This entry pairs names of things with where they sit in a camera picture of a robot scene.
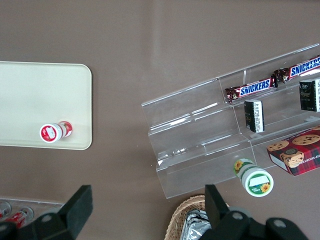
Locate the silver foil snack packet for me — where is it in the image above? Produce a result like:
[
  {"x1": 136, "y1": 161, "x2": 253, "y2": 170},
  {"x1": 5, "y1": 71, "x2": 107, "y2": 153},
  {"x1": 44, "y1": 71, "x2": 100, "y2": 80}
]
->
[{"x1": 183, "y1": 209, "x2": 213, "y2": 240}]

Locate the red drink can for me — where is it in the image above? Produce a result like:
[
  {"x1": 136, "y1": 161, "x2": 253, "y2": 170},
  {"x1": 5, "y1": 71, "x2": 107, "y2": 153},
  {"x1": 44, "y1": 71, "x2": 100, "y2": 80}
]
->
[
  {"x1": 4, "y1": 206, "x2": 35, "y2": 227},
  {"x1": 0, "y1": 201, "x2": 12, "y2": 220}
]

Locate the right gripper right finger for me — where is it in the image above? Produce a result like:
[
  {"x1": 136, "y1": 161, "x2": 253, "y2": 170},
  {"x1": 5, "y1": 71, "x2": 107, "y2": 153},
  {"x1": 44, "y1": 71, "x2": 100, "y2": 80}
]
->
[{"x1": 204, "y1": 184, "x2": 251, "y2": 230}]

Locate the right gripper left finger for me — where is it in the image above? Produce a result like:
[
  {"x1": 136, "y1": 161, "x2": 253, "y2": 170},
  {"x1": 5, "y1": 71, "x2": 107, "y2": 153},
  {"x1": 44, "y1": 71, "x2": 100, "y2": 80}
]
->
[{"x1": 32, "y1": 184, "x2": 94, "y2": 240}]

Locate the clear acrylic tiered shelf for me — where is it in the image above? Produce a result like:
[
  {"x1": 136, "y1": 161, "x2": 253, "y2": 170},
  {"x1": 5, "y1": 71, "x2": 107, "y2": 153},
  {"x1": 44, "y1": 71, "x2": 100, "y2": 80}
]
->
[{"x1": 140, "y1": 43, "x2": 320, "y2": 200}]

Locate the red tartan cookie box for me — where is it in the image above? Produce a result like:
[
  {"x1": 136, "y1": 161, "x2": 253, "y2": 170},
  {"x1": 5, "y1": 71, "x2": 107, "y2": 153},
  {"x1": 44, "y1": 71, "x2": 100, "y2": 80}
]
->
[{"x1": 266, "y1": 125, "x2": 320, "y2": 177}]

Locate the red lidded yogurt bottle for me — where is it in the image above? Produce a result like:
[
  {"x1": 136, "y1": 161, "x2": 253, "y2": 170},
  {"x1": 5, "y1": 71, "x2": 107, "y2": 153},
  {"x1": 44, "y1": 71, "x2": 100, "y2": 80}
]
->
[{"x1": 39, "y1": 120, "x2": 74, "y2": 144}]

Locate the clear acrylic can holder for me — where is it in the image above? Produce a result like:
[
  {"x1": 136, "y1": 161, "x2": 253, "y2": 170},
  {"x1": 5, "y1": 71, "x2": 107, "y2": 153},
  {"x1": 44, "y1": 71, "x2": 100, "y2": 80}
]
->
[{"x1": 0, "y1": 196, "x2": 65, "y2": 226}]

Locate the light tan wicker basket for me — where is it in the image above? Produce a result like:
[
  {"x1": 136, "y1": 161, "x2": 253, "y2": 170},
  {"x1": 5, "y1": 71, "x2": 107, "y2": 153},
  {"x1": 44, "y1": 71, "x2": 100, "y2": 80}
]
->
[{"x1": 166, "y1": 194, "x2": 230, "y2": 240}]

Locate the small black snack box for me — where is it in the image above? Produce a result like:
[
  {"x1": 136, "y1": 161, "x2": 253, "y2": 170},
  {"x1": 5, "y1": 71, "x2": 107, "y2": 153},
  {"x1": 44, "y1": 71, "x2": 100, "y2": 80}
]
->
[
  {"x1": 243, "y1": 99, "x2": 265, "y2": 133},
  {"x1": 298, "y1": 78, "x2": 320, "y2": 113}
]

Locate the cream plastic tray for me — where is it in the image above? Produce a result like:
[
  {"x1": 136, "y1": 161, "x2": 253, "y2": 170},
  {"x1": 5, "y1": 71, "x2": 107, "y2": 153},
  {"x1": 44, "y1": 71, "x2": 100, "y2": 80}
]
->
[{"x1": 0, "y1": 61, "x2": 93, "y2": 151}]

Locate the green sunflower yogurt bottle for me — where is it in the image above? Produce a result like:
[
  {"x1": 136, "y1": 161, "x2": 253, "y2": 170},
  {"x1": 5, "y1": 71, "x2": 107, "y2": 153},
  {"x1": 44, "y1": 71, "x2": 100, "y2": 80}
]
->
[{"x1": 233, "y1": 158, "x2": 275, "y2": 198}]

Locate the Snickers chocolate bar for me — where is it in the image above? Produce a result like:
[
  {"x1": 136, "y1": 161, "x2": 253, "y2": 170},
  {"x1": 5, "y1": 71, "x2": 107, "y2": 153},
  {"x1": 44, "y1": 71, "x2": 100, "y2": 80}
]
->
[
  {"x1": 224, "y1": 76, "x2": 279, "y2": 105},
  {"x1": 272, "y1": 55, "x2": 320, "y2": 85}
]

